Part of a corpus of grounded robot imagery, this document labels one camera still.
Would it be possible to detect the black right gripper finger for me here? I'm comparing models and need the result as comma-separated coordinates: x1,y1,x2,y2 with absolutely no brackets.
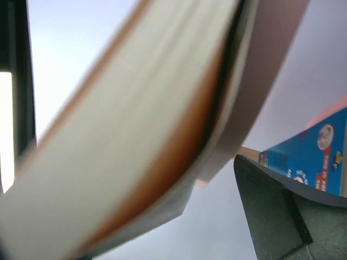
234,155,346,259

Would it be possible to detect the blue back-cover book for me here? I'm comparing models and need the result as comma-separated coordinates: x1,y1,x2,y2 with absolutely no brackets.
259,108,346,197

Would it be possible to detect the dark Tale of Two Cities book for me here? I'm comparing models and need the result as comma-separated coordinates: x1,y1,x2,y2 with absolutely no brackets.
1,1,258,259

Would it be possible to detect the pink three-tier shelf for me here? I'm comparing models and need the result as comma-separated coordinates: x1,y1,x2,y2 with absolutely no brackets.
196,1,346,187

